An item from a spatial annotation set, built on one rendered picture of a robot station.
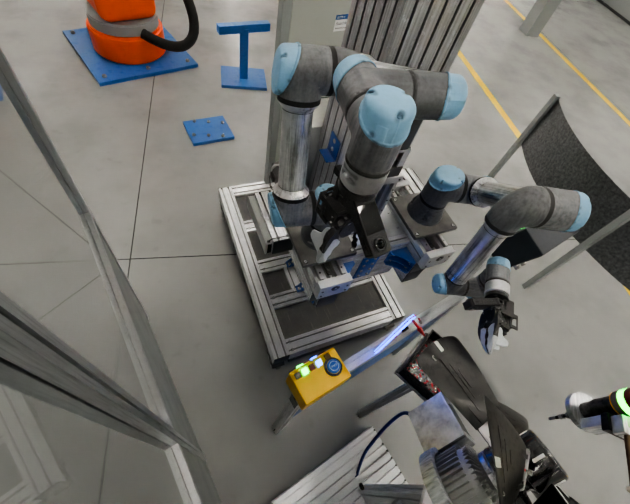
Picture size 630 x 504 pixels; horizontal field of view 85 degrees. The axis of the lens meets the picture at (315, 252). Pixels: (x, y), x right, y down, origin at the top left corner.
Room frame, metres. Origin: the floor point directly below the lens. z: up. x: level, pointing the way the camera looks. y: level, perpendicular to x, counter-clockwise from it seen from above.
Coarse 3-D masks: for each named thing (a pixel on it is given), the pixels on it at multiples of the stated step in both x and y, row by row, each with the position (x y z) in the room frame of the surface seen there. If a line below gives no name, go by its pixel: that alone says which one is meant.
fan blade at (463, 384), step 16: (448, 336) 0.50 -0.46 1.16; (432, 352) 0.42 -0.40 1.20; (448, 352) 0.44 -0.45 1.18; (464, 352) 0.47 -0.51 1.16; (432, 368) 0.37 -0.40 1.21; (448, 368) 0.39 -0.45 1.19; (464, 368) 0.41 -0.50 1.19; (448, 384) 0.34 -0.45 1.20; (464, 384) 0.36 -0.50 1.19; (480, 384) 0.38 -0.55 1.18; (464, 400) 0.32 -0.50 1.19; (480, 400) 0.33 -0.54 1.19; (496, 400) 0.35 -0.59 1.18; (464, 416) 0.28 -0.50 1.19; (480, 416) 0.29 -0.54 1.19
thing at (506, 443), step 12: (492, 408) 0.24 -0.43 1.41; (492, 420) 0.22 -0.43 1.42; (504, 420) 0.24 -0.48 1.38; (492, 432) 0.19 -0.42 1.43; (504, 432) 0.21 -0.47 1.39; (516, 432) 0.24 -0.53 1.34; (492, 444) 0.17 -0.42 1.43; (504, 444) 0.19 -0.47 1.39; (516, 444) 0.21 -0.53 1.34; (504, 456) 0.17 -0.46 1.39; (516, 456) 0.19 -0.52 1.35; (504, 468) 0.15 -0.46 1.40; (516, 468) 0.17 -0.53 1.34; (504, 480) 0.13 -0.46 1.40; (516, 480) 0.15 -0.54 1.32; (516, 492) 0.13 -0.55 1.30
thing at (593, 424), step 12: (576, 396) 0.30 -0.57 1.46; (588, 396) 0.31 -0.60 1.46; (576, 408) 0.27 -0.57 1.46; (576, 420) 0.25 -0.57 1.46; (588, 420) 0.25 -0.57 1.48; (600, 420) 0.25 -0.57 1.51; (612, 420) 0.24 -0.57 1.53; (624, 420) 0.24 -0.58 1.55; (600, 432) 0.24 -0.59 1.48; (612, 432) 0.23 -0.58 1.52; (624, 432) 0.22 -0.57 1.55
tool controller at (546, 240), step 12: (528, 228) 0.97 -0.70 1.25; (504, 240) 0.97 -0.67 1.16; (516, 240) 0.96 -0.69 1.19; (528, 240) 0.94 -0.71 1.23; (540, 240) 0.94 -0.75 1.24; (552, 240) 0.97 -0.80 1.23; (564, 240) 1.00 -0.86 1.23; (504, 252) 0.95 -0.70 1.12; (516, 252) 0.93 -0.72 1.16; (528, 252) 0.92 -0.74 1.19; (540, 252) 0.90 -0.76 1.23; (516, 264) 0.91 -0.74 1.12
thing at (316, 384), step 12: (312, 360) 0.33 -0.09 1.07; (324, 360) 0.34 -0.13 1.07; (300, 372) 0.29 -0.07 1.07; (312, 372) 0.30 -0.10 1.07; (324, 372) 0.31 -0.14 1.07; (348, 372) 0.33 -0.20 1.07; (288, 384) 0.26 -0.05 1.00; (300, 384) 0.26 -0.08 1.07; (312, 384) 0.27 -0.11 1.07; (324, 384) 0.28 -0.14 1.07; (336, 384) 0.29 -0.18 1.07; (300, 396) 0.23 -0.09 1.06; (312, 396) 0.24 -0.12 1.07; (300, 408) 0.21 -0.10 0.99
